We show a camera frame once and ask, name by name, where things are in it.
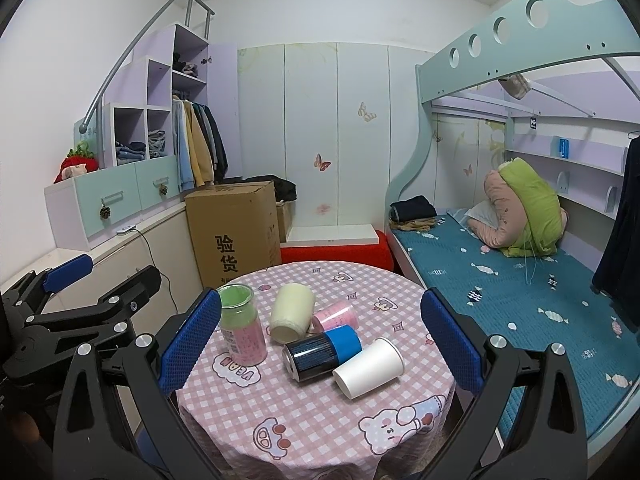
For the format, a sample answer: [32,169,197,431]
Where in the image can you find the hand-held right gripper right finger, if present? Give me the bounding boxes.
[420,287,589,480]

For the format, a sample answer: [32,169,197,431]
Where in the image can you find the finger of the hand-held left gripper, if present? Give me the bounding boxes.
[0,254,95,327]
[29,266,163,357]

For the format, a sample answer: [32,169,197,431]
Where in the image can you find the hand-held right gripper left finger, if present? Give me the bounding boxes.
[52,287,223,480]

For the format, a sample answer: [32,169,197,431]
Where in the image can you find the green and pink cup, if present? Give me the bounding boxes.
[216,283,268,367]

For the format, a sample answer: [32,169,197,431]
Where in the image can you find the white paper cup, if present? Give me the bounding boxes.
[332,337,405,401]

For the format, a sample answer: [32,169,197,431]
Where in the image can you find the cream cup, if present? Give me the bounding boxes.
[269,283,316,343]

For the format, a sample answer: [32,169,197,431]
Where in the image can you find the blue and black cup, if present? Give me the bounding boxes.
[281,325,363,385]

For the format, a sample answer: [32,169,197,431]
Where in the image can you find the white low cabinet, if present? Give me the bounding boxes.
[0,203,203,346]

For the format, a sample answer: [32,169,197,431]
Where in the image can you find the blue printed mattress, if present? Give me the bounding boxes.
[392,212,640,436]

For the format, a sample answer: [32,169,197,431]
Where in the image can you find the purple stair cabinet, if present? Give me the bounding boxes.
[44,24,238,251]

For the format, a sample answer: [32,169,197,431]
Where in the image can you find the large cardboard box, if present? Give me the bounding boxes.
[185,181,282,288]

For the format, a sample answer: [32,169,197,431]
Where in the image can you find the strawberry plush toy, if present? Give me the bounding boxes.
[54,141,100,184]

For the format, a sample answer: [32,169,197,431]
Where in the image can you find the tan folded clothes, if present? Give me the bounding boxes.
[390,217,442,234]

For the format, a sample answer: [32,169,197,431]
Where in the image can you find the white pillow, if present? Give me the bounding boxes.
[462,201,501,236]

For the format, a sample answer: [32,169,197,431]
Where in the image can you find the light blue hanging shirt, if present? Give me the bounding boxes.
[172,100,197,194]

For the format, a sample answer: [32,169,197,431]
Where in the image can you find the red stool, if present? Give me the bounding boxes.
[280,230,396,273]

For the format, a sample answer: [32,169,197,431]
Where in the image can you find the dark folded clothes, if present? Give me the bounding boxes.
[390,195,437,222]

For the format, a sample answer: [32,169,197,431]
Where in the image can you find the pink checked tablecloth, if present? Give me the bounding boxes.
[176,260,457,480]

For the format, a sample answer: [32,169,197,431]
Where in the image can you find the yellow hanging jacket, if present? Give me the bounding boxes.
[183,100,216,187]

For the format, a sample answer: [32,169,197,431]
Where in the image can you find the small cardboard box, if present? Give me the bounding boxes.
[275,201,295,243]

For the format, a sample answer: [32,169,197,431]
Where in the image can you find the green and pink quilt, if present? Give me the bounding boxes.
[482,156,569,258]

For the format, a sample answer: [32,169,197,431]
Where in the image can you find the white board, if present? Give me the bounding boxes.
[286,225,382,247]

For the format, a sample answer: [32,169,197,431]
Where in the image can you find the dark hanging jackets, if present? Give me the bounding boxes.
[192,102,229,182]

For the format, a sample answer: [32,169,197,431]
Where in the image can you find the black cloth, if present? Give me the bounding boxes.
[227,176,298,206]

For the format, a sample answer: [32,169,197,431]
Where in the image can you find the dark hanging garment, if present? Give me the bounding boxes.
[591,132,640,306]

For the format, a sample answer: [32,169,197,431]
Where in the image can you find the dark clothes pile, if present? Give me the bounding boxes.
[172,52,207,79]

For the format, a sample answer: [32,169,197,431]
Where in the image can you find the grey metal handrail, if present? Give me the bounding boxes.
[80,0,216,133]

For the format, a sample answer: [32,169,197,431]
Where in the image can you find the white wardrobe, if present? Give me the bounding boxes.
[237,42,441,232]

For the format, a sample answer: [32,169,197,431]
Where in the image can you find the grey pouch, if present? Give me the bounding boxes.
[499,74,531,100]

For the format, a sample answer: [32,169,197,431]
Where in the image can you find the light blue bunk bed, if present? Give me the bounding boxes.
[385,0,640,461]

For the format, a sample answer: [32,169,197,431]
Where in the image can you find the black cable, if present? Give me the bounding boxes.
[132,229,179,311]

